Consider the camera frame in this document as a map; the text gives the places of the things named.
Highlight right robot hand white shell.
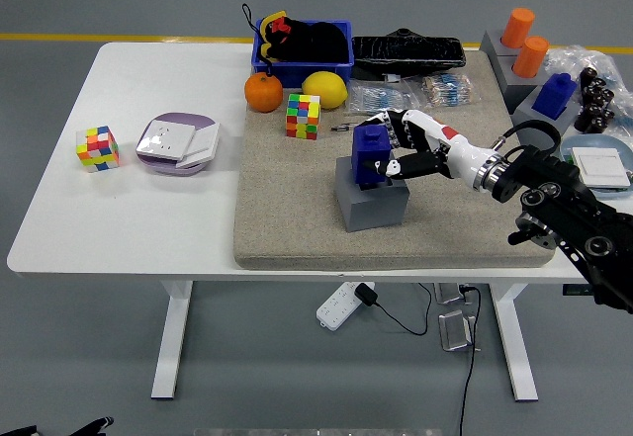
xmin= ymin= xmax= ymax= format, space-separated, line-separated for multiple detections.
xmin=358 ymin=108 xmax=492 ymax=193

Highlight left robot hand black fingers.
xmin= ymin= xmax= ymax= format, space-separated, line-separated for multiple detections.
xmin=0 ymin=416 xmax=116 ymax=436

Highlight blue square seal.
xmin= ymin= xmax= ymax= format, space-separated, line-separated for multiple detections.
xmin=531 ymin=72 xmax=579 ymax=121
xmin=350 ymin=124 xmax=397 ymax=191

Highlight grey seal holder block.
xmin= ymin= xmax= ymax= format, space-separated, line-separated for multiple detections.
xmin=478 ymin=29 xmax=520 ymax=61
xmin=334 ymin=155 xmax=410 ymax=233
xmin=493 ymin=52 xmax=551 ymax=115
xmin=510 ymin=87 xmax=583 ymax=161

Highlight orange cylinder seal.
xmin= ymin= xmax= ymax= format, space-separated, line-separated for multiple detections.
xmin=500 ymin=7 xmax=536 ymax=49
xmin=511 ymin=35 xmax=550 ymax=79

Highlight white table leg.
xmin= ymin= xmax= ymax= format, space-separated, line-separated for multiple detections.
xmin=489 ymin=283 xmax=539 ymax=402
xmin=150 ymin=281 xmax=194 ymax=400

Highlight black wrapped long object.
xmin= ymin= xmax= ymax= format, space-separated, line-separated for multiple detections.
xmin=350 ymin=27 xmax=467 ymax=81

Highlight clear crumpled plastic bag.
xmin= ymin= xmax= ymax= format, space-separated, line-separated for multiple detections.
xmin=543 ymin=44 xmax=633 ymax=138

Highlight yellow lemon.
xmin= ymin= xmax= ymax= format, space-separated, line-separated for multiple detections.
xmin=301 ymin=70 xmax=349 ymax=110

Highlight stickerless colourful puzzle cube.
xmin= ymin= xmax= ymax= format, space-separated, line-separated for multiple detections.
xmin=285 ymin=92 xmax=322 ymax=141

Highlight black power adapter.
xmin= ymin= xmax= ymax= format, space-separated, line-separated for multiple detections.
xmin=354 ymin=282 xmax=380 ymax=307

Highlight grey-brown mat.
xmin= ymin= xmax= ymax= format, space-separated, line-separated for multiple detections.
xmin=230 ymin=49 xmax=556 ymax=272

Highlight black cloth bundle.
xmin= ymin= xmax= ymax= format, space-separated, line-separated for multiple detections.
xmin=276 ymin=19 xmax=350 ymax=64

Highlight blue plastic bin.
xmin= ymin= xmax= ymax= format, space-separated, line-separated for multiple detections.
xmin=250 ymin=19 xmax=355 ymax=91

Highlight white power strip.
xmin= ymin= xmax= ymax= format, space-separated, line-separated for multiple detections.
xmin=316 ymin=281 xmax=376 ymax=332

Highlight orange fruit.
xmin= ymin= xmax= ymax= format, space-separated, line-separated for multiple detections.
xmin=243 ymin=71 xmax=285 ymax=114

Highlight yellow black red toy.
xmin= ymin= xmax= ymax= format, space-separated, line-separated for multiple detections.
xmin=257 ymin=9 xmax=293 ymax=61

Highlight white-edged colourful puzzle cube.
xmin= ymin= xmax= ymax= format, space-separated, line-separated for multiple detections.
xmin=75 ymin=125 xmax=122 ymax=174

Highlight purple plate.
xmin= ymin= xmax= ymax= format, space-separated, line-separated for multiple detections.
xmin=135 ymin=112 xmax=221 ymax=178

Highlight black power cable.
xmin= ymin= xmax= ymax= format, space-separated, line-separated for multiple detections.
xmin=457 ymin=284 xmax=484 ymax=436

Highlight clear metal bracket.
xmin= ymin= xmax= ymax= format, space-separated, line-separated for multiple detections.
xmin=433 ymin=282 xmax=474 ymax=306
xmin=438 ymin=309 xmax=479 ymax=354

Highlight white wall switch panel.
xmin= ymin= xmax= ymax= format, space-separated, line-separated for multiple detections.
xmin=572 ymin=146 xmax=632 ymax=190
xmin=175 ymin=123 xmax=221 ymax=169

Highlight black adapter cable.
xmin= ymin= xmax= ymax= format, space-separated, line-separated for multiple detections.
xmin=373 ymin=282 xmax=434 ymax=337

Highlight black strap cord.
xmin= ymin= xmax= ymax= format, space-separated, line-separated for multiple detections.
xmin=240 ymin=2 xmax=276 ymax=79

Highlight white wall socket panel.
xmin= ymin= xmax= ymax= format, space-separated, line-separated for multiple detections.
xmin=136 ymin=120 xmax=198 ymax=162

